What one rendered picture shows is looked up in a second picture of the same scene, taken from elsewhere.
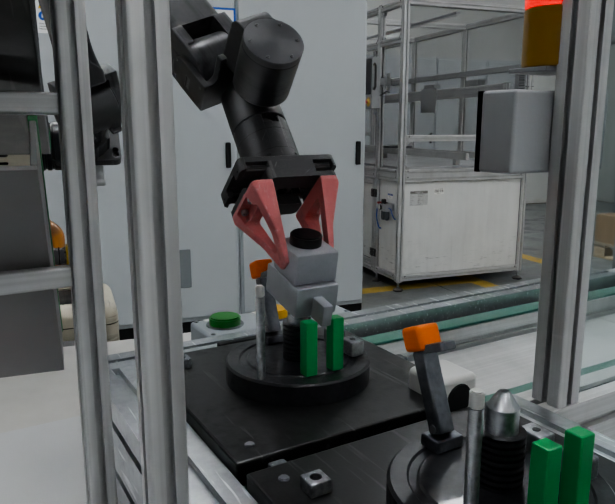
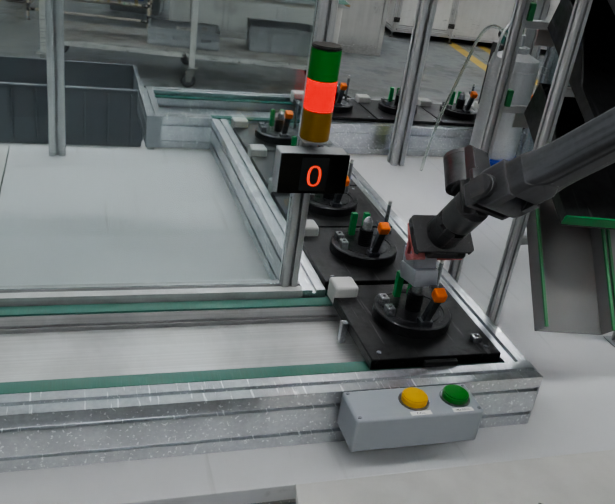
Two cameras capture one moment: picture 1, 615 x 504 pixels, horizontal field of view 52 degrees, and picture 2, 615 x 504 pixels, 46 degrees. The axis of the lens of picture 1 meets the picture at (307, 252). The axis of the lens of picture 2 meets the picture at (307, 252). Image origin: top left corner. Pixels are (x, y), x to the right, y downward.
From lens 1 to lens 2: 1.79 m
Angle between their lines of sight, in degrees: 141
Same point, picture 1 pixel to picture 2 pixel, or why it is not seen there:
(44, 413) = (578, 467)
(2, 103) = not seen: hidden behind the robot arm
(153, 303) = not seen: hidden behind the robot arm
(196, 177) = not seen: outside the picture
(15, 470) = (558, 413)
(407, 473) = (389, 251)
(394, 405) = (370, 289)
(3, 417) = (607, 470)
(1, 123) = (568, 200)
